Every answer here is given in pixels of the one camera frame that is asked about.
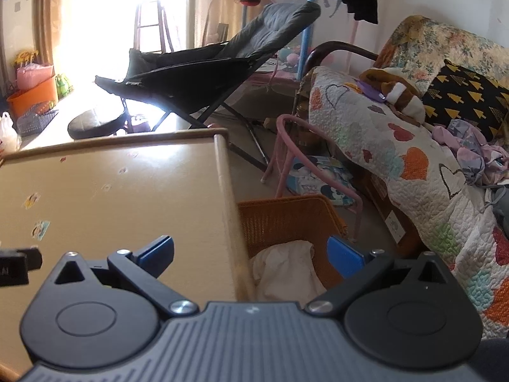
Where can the orange wicker basket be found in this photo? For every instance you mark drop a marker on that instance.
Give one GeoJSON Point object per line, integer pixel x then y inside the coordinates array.
{"type": "Point", "coordinates": [278, 219]}

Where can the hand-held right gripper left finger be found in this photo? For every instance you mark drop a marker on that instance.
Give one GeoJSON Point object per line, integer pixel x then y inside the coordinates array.
{"type": "Point", "coordinates": [157, 252]}

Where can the green toy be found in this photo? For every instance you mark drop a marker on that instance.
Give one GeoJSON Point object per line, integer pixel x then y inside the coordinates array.
{"type": "Point", "coordinates": [63, 85]}

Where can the purple cloth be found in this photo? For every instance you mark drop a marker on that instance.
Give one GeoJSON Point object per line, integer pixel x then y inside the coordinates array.
{"type": "Point", "coordinates": [465, 143]}

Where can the black folding lounge chair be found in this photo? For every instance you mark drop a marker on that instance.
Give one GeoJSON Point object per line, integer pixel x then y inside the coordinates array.
{"type": "Point", "coordinates": [222, 59]}

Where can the white plastic bag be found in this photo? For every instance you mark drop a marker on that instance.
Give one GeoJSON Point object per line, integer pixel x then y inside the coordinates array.
{"type": "Point", "coordinates": [8, 135]}

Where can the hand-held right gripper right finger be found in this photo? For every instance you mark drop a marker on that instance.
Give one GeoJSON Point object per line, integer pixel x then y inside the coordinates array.
{"type": "Point", "coordinates": [344, 260]}

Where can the brown and white plush toy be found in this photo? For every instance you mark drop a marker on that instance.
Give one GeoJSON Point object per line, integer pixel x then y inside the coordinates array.
{"type": "Point", "coordinates": [397, 91]}

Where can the dark wooden sofa armrest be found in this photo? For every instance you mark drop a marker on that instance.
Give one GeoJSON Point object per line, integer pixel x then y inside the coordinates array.
{"type": "Point", "coordinates": [338, 43]}

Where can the brown curtain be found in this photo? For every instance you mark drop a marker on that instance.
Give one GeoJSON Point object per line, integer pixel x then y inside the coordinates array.
{"type": "Point", "coordinates": [51, 8]}

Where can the floral quilt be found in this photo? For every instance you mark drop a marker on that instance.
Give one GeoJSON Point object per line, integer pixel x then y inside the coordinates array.
{"type": "Point", "coordinates": [449, 43]}

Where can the pink plastic basket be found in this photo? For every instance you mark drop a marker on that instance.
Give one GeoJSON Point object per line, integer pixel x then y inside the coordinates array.
{"type": "Point", "coordinates": [34, 75]}

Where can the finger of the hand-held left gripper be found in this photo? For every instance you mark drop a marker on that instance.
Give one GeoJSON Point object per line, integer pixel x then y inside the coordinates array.
{"type": "Point", "coordinates": [34, 259]}

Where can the black pillow with gold trees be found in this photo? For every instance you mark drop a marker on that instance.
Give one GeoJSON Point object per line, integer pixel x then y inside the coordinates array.
{"type": "Point", "coordinates": [469, 95]}

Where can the heart pattern quilt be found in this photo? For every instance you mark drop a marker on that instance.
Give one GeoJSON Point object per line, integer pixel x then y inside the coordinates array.
{"type": "Point", "coordinates": [397, 147]}

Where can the orange plastic bin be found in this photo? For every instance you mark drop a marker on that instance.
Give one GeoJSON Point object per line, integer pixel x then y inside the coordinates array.
{"type": "Point", "coordinates": [35, 95]}

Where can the group of cartoon stickers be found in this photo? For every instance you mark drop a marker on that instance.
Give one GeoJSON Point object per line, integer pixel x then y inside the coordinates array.
{"type": "Point", "coordinates": [32, 200]}

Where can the pink child chair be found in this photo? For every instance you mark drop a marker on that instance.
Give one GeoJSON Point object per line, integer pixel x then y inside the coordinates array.
{"type": "Point", "coordinates": [278, 131]}

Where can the wooden high stool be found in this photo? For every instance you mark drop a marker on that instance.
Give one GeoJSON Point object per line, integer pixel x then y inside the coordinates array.
{"type": "Point", "coordinates": [153, 28]}

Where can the white t-shirt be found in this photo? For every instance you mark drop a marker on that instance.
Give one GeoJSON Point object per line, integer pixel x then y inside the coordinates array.
{"type": "Point", "coordinates": [286, 270]}

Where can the round black stool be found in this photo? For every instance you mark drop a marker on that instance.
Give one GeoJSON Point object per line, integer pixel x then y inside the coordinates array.
{"type": "Point", "coordinates": [95, 123]}

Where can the cartoon print bag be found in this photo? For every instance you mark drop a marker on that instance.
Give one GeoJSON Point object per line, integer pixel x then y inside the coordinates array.
{"type": "Point", "coordinates": [318, 179]}

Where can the yellow toy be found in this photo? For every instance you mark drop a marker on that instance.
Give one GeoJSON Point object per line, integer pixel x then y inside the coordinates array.
{"type": "Point", "coordinates": [26, 57]}

